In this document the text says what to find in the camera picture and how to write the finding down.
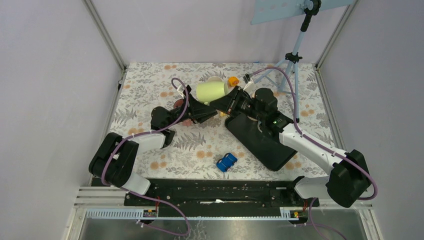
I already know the light blue tripod stand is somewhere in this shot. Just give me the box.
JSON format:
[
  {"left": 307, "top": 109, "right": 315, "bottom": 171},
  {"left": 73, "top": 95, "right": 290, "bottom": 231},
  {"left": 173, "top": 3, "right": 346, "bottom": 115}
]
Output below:
[{"left": 254, "top": 13, "right": 318, "bottom": 121}]

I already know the light blue perforated board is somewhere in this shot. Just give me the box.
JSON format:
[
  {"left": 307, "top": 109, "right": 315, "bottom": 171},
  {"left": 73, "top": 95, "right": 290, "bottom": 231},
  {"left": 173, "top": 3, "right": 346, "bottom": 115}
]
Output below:
[{"left": 250, "top": 0, "right": 353, "bottom": 25}]

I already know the white slotted cable duct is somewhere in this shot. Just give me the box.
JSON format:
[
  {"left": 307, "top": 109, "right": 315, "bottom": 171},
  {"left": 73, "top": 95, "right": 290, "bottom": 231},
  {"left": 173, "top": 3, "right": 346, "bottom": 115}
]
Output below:
[{"left": 86, "top": 206, "right": 308, "bottom": 221}]

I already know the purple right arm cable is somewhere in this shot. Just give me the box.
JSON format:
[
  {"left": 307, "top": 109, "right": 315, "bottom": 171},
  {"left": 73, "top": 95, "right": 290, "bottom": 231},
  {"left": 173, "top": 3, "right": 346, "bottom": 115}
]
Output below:
[{"left": 246, "top": 66, "right": 379, "bottom": 240}]

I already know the floral patterned table mat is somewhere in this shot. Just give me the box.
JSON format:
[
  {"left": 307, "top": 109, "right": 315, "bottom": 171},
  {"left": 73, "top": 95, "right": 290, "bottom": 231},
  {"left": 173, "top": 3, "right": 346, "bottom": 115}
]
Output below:
[{"left": 109, "top": 62, "right": 335, "bottom": 181}]

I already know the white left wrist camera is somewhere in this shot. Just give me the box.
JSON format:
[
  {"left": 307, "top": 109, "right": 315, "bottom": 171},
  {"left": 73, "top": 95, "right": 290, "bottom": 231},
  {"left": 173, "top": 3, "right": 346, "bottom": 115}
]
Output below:
[{"left": 176, "top": 85, "right": 186, "bottom": 98}]

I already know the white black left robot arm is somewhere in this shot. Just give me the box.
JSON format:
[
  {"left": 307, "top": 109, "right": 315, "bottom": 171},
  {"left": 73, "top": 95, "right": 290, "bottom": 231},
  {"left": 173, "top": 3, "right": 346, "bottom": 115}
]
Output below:
[{"left": 88, "top": 86, "right": 218, "bottom": 206}]

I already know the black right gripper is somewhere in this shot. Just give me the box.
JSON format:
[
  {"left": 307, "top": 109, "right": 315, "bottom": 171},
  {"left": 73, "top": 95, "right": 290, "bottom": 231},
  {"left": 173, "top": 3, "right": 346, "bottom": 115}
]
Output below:
[{"left": 209, "top": 86, "right": 265, "bottom": 123}]

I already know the large pink speckled mug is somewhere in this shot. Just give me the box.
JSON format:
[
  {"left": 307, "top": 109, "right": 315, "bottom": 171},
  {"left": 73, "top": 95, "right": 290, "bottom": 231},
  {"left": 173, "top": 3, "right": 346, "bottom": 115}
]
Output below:
[{"left": 173, "top": 98, "right": 185, "bottom": 109}]

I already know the blue toy car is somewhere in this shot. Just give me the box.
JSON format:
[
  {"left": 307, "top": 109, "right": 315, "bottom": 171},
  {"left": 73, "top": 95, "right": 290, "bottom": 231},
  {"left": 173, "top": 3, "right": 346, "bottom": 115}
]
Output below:
[{"left": 216, "top": 153, "right": 238, "bottom": 173}]

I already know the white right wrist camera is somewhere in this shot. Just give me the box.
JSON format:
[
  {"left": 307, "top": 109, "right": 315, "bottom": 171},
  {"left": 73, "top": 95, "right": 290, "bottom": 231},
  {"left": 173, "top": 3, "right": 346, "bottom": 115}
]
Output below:
[{"left": 243, "top": 73, "right": 255, "bottom": 92}]

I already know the small orange toy cup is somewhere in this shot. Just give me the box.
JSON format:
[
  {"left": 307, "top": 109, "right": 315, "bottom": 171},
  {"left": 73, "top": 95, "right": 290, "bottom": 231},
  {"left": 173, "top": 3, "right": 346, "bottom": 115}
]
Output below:
[{"left": 227, "top": 76, "right": 240, "bottom": 87}]

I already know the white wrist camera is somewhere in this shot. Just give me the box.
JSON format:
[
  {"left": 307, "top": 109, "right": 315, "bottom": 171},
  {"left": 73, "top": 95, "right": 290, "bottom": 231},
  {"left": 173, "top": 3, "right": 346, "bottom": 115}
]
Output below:
[
  {"left": 243, "top": 73, "right": 255, "bottom": 92},
  {"left": 176, "top": 85, "right": 186, "bottom": 98}
]

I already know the black plastic tray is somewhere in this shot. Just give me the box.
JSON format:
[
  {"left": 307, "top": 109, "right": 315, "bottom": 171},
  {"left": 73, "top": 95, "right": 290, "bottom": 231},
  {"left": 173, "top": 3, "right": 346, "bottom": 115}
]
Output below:
[{"left": 224, "top": 114, "right": 298, "bottom": 172}]

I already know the pink ceramic mug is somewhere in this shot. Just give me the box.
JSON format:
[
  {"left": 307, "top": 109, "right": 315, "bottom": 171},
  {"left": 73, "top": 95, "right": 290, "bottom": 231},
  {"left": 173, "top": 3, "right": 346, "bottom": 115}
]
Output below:
[{"left": 207, "top": 76, "right": 223, "bottom": 83}]

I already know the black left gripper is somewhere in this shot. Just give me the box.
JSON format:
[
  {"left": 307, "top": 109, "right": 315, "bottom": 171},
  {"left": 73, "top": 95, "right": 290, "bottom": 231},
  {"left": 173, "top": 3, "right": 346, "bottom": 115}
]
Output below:
[{"left": 165, "top": 93, "right": 218, "bottom": 128}]

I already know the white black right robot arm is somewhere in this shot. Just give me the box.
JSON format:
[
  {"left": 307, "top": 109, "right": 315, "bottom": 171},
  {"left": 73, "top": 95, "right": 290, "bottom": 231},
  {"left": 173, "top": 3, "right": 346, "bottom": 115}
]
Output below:
[{"left": 209, "top": 87, "right": 376, "bottom": 208}]

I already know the light green mug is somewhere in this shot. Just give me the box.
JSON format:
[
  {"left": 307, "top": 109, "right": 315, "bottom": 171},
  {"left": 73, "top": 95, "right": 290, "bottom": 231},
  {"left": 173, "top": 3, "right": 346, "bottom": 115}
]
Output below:
[{"left": 196, "top": 81, "right": 229, "bottom": 103}]

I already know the terracotta floral mug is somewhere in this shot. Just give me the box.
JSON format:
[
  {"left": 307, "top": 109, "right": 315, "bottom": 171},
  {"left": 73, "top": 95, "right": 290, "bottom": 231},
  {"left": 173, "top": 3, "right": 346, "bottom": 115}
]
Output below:
[{"left": 181, "top": 119, "right": 193, "bottom": 127}]

